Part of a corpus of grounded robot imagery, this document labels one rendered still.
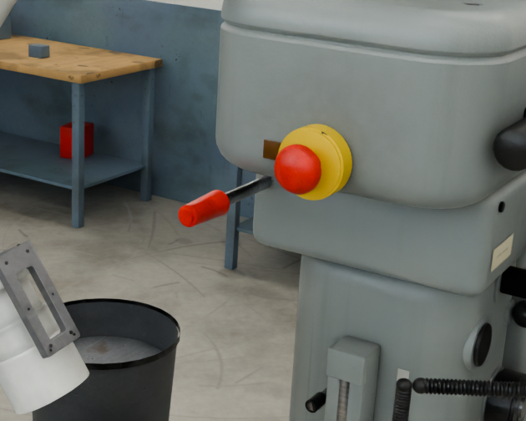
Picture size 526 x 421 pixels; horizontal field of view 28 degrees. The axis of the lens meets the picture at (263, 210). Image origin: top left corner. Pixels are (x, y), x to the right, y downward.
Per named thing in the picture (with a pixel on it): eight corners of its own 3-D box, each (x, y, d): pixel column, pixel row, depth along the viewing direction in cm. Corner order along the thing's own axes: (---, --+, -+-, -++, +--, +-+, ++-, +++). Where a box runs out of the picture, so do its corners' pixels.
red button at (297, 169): (311, 201, 82) (315, 152, 80) (267, 191, 83) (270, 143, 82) (331, 192, 84) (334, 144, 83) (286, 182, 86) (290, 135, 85)
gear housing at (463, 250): (482, 306, 92) (496, 197, 89) (245, 245, 103) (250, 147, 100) (577, 213, 120) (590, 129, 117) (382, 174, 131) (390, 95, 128)
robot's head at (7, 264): (-17, 381, 84) (36, 366, 79) (-69, 287, 83) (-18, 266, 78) (39, 344, 89) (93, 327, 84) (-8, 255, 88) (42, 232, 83)
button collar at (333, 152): (339, 207, 84) (345, 134, 82) (274, 192, 87) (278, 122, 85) (350, 201, 86) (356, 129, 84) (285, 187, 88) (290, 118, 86)
